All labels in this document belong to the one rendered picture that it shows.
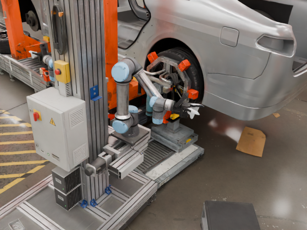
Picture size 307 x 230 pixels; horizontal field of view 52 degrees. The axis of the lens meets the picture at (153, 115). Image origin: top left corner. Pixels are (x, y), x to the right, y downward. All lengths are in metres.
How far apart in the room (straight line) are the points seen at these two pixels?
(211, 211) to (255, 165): 1.27
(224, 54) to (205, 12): 0.40
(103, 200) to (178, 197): 0.77
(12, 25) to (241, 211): 3.66
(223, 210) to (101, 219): 0.97
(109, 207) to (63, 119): 1.02
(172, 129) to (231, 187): 0.90
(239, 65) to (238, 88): 0.21
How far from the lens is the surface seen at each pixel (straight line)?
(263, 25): 2.68
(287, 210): 3.34
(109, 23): 3.06
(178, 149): 3.49
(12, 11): 4.70
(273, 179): 3.62
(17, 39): 4.80
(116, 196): 2.82
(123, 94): 2.14
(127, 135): 2.43
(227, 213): 2.63
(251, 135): 4.20
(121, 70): 2.04
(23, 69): 4.98
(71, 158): 2.21
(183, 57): 3.11
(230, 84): 2.90
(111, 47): 3.13
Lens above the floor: 2.23
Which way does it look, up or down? 31 degrees down
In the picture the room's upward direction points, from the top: 3 degrees clockwise
